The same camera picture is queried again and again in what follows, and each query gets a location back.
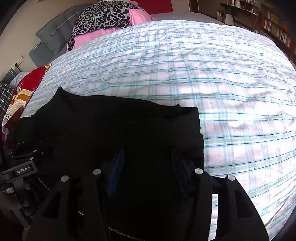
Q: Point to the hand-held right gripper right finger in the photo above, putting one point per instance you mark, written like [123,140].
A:
[222,208]

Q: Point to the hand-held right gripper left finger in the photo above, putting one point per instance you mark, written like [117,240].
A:
[91,204]

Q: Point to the black pants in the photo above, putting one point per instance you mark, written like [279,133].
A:
[115,129]

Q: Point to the dark plaid cloth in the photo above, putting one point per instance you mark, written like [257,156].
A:
[5,97]

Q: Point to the red patterned pillow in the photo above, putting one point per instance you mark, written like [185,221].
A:
[32,81]

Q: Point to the green striped pillow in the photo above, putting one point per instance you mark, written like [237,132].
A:
[9,75]

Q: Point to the grey padded headboard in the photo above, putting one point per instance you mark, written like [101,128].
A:
[53,39]

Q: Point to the plaid bed sheet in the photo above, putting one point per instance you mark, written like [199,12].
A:
[196,76]

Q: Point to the pink quilt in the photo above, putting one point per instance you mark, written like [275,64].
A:
[92,39]

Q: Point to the leopard print cloth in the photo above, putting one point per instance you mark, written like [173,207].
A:
[104,16]

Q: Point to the wooden bookshelf with books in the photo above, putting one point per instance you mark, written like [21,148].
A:
[277,30]

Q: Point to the grey mattress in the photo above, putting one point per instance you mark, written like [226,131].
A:
[185,17]

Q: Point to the dark wooden desk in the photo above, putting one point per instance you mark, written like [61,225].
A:
[242,10]

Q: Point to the red wardrobe panel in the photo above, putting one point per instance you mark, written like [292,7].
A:
[157,5]

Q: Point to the white wall socket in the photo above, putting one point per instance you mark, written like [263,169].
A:
[19,61]

